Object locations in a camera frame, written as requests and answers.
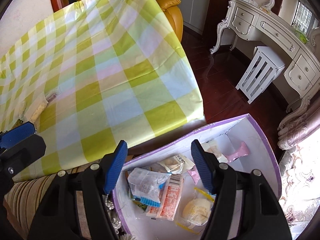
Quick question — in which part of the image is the round pale bread packet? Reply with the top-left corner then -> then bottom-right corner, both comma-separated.
174,187 -> 216,231

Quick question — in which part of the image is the striped beige towel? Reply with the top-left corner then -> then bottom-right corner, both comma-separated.
4,171 -> 119,240

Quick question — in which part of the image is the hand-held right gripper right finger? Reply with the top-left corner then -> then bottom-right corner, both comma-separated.
190,139 -> 293,240

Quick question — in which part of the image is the white lace curtain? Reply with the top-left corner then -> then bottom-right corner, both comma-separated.
278,140 -> 320,233

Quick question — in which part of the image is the clear yellow cracker packet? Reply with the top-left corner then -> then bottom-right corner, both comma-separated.
18,93 -> 60,123

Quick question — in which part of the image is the white green snack packet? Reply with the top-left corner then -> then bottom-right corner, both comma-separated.
128,194 -> 148,211

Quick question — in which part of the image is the large white biscuit packet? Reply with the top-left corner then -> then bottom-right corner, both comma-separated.
157,153 -> 196,175

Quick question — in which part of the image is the white ornate dressing table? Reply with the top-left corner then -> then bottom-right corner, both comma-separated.
209,0 -> 320,131

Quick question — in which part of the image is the white box purple rim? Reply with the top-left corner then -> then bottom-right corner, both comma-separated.
111,113 -> 283,240

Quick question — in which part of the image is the small green pack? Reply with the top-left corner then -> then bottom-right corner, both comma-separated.
293,28 -> 308,42

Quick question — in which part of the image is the yellow leather armchair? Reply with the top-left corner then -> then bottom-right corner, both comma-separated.
74,0 -> 185,43

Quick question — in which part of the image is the pink snack packet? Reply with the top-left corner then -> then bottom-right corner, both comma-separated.
187,168 -> 201,183
224,141 -> 251,163

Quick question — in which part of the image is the orange bun packet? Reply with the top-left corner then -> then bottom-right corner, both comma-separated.
146,174 -> 185,221

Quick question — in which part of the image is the white cabinet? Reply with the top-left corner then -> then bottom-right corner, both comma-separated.
174,0 -> 216,35

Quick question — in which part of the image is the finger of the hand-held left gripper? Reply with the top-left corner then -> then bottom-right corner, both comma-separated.
0,121 -> 37,150
0,134 -> 47,178

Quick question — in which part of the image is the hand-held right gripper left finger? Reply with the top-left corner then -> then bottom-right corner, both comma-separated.
27,140 -> 129,240

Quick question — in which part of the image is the ornate white mirror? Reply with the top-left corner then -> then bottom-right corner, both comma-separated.
262,0 -> 320,44

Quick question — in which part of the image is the green checked tablecloth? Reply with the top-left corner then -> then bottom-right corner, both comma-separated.
0,0 -> 207,178

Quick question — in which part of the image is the dark grain cake packet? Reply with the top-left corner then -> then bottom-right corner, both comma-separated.
127,167 -> 172,205

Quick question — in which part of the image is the white slatted stool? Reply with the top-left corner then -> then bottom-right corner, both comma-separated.
235,46 -> 286,105

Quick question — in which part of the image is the pink floral curtain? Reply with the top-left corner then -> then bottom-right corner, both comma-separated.
277,97 -> 320,152

